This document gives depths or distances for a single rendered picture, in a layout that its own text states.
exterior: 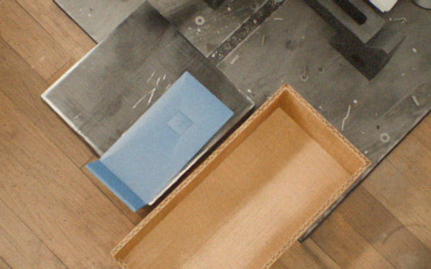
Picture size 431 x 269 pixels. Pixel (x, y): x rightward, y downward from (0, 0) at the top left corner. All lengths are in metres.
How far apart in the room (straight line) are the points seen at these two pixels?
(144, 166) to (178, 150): 0.04
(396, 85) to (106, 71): 0.32
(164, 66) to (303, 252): 0.25
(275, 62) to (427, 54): 0.17
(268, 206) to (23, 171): 0.26
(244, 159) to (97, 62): 0.19
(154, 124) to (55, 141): 0.11
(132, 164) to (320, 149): 0.20
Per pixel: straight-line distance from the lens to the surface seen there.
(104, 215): 0.99
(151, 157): 0.98
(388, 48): 0.97
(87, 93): 1.01
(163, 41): 1.02
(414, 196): 1.03
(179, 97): 1.00
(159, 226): 0.98
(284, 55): 1.05
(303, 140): 1.01
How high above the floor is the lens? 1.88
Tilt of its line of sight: 75 degrees down
